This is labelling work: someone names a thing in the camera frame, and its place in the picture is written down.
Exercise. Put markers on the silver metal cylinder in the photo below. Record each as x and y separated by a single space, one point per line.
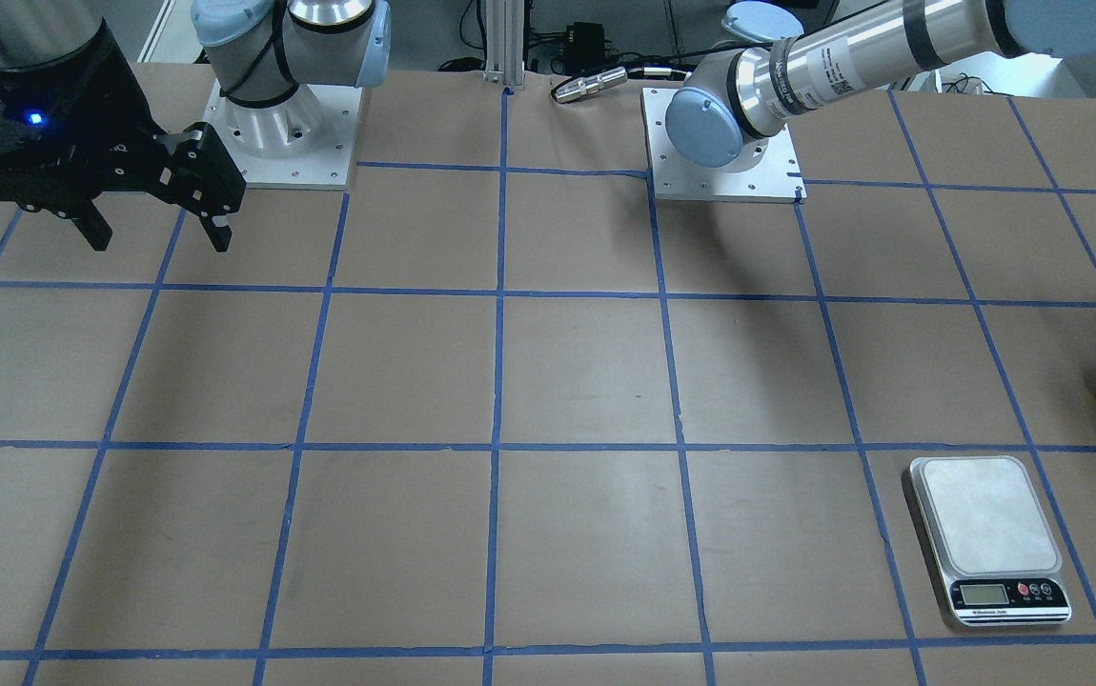
580 87

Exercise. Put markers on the silver kitchen scale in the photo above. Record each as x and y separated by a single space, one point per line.
995 553

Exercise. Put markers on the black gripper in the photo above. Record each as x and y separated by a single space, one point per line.
108 107

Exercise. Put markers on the aluminium frame post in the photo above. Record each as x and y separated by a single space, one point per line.
504 43

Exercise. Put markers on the black box with cables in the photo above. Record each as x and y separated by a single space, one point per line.
583 46

